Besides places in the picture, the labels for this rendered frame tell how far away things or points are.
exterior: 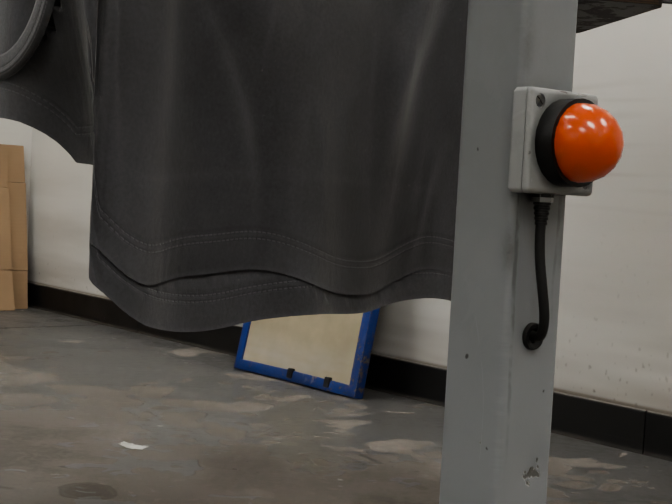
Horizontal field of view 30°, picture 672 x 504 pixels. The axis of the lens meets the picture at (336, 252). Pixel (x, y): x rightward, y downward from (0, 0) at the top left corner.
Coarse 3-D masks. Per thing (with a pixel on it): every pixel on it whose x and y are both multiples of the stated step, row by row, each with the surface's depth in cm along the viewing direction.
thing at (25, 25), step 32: (0, 0) 86; (32, 0) 84; (64, 0) 80; (0, 32) 86; (32, 32) 80; (64, 32) 80; (0, 64) 84; (32, 64) 82; (64, 64) 81; (0, 96) 84; (32, 96) 83; (64, 96) 82; (64, 128) 83
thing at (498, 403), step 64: (512, 0) 60; (576, 0) 62; (512, 64) 60; (512, 128) 59; (512, 192) 60; (576, 192) 61; (512, 256) 60; (512, 320) 60; (448, 384) 63; (512, 384) 61; (448, 448) 63; (512, 448) 61
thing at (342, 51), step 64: (128, 0) 78; (192, 0) 82; (256, 0) 84; (320, 0) 88; (384, 0) 93; (448, 0) 97; (128, 64) 79; (192, 64) 83; (256, 64) 86; (320, 64) 88; (384, 64) 93; (448, 64) 98; (128, 128) 79; (192, 128) 83; (256, 128) 86; (320, 128) 89; (384, 128) 93; (448, 128) 99; (128, 192) 79; (192, 192) 84; (256, 192) 87; (320, 192) 89; (384, 192) 95; (448, 192) 99; (128, 256) 79; (192, 256) 84; (256, 256) 87; (320, 256) 89; (384, 256) 96; (448, 256) 100; (192, 320) 85; (256, 320) 87
